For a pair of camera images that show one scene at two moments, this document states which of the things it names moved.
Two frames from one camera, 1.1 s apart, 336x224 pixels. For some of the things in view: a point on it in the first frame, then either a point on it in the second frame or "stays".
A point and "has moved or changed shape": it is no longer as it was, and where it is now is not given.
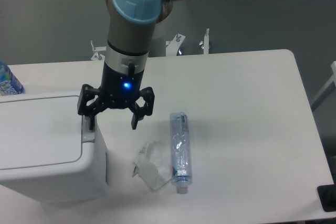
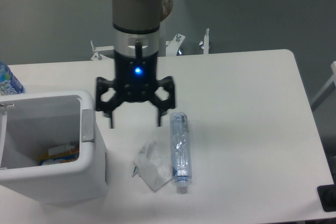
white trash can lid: [40, 132] has moved or changed shape
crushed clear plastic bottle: [180, 149] stays
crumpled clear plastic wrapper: [153, 165] stays
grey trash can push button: [88, 135] stays
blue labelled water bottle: [9, 83] stays
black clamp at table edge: [327, 193] stays
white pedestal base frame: [172, 46] stays
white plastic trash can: [48, 152] has moved or changed shape
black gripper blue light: [119, 89] -> [135, 81]
